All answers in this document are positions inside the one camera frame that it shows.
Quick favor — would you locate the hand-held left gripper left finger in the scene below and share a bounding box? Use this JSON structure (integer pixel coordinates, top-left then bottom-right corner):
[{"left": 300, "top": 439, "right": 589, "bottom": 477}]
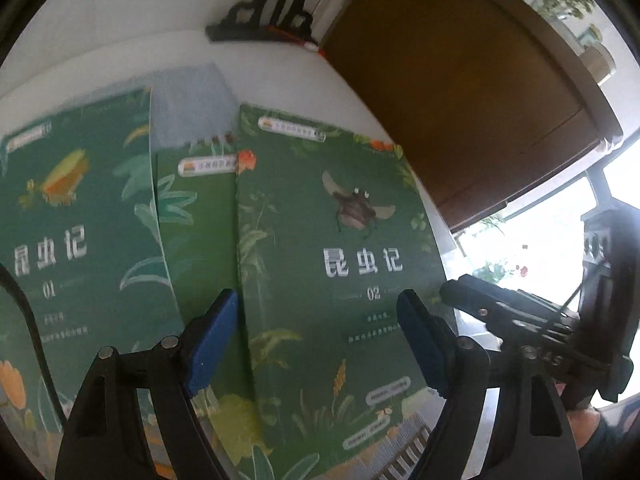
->
[{"left": 54, "top": 289, "right": 241, "bottom": 480}]

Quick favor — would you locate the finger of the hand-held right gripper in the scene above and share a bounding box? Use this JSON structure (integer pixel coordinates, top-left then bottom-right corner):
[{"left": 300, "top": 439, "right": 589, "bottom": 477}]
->
[
  {"left": 440, "top": 274, "right": 567, "bottom": 322},
  {"left": 482, "top": 307, "right": 576, "bottom": 356}
]

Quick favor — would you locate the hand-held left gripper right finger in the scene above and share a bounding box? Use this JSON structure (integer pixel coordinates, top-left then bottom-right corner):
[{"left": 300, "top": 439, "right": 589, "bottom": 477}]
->
[{"left": 396, "top": 289, "right": 584, "bottom": 480}]

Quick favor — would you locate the green insect book with cabbage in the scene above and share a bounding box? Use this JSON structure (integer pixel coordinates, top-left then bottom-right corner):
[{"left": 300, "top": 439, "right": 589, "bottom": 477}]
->
[{"left": 152, "top": 147, "right": 266, "bottom": 480}]

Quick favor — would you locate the dark green beetle book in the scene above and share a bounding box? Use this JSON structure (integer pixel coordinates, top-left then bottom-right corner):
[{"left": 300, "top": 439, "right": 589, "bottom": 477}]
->
[{"left": 234, "top": 104, "right": 458, "bottom": 480}]

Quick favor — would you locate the green grasshopper book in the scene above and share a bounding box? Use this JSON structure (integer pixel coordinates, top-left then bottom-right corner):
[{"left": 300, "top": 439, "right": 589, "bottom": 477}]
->
[{"left": 0, "top": 86, "right": 186, "bottom": 480}]

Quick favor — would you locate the person's right forearm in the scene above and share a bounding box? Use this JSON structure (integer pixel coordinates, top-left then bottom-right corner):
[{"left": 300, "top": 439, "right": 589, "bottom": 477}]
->
[{"left": 570, "top": 400, "right": 638, "bottom": 461}]

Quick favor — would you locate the red flowering potted plant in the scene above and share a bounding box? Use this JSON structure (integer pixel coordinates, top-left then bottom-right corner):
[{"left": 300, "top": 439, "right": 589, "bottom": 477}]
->
[{"left": 472, "top": 255, "right": 531, "bottom": 286}]

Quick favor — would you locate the green potted plant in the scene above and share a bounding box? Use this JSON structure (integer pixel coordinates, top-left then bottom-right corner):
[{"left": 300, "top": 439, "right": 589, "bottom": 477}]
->
[{"left": 470, "top": 212, "right": 506, "bottom": 236}]

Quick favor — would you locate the brown wooden sideboard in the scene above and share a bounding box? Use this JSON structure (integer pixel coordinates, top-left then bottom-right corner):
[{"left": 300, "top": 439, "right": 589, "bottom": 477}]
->
[{"left": 320, "top": 0, "right": 626, "bottom": 233}]

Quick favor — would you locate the tall beige jar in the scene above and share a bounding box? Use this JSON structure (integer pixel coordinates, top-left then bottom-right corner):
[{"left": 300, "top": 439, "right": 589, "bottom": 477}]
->
[{"left": 580, "top": 42, "right": 617, "bottom": 87}]

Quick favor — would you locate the round embroidered fan on stand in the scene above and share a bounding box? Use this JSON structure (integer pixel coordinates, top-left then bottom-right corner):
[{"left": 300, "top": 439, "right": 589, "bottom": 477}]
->
[{"left": 206, "top": 0, "right": 321, "bottom": 53}]

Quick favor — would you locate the black cable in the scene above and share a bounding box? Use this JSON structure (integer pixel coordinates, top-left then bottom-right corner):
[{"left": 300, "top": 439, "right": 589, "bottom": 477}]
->
[{"left": 0, "top": 262, "right": 68, "bottom": 431}]

